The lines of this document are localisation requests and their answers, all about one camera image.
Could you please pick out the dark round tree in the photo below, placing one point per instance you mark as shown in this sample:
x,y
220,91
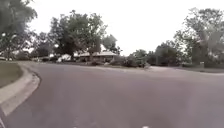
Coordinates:
x,y
166,55

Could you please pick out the large leafy tree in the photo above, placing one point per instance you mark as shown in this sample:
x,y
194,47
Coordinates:
x,y
13,25

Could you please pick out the low house with pale roof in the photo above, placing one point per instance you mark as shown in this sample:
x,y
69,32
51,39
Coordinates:
x,y
100,54

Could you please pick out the grey asphalt road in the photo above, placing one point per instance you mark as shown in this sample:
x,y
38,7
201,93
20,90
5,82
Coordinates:
x,y
120,98

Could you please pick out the tall thin-leaved tree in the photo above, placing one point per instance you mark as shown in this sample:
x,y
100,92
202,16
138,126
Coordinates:
x,y
206,31

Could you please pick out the grass verge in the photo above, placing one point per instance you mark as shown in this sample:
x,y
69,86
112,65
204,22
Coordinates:
x,y
203,69

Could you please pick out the large dark tree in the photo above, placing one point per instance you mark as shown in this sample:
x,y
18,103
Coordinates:
x,y
75,33

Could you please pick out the dark bushes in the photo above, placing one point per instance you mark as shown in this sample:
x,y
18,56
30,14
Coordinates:
x,y
130,61

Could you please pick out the small tree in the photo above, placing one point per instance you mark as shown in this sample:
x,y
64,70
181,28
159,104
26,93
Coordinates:
x,y
109,42

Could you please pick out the grass lawn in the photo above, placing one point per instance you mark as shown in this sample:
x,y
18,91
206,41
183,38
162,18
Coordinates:
x,y
8,72

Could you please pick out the pale concrete kerb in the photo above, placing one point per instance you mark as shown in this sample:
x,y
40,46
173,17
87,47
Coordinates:
x,y
16,90

